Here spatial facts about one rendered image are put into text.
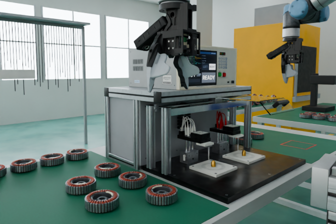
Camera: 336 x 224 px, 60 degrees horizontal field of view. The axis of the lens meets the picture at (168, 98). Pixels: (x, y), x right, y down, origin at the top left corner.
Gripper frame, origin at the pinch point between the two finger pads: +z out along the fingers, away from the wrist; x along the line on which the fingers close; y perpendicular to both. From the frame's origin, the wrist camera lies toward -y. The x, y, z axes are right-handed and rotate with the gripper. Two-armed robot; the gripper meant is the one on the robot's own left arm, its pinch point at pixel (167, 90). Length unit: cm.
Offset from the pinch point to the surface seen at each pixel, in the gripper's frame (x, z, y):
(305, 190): 252, 115, -26
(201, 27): 401, -84, -246
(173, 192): 20.8, 36.6, -14.1
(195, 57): 59, -11, -31
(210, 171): 48, 37, -16
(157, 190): 21.5, 38.2, -22.0
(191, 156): 55, 35, -30
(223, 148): 79, 36, -27
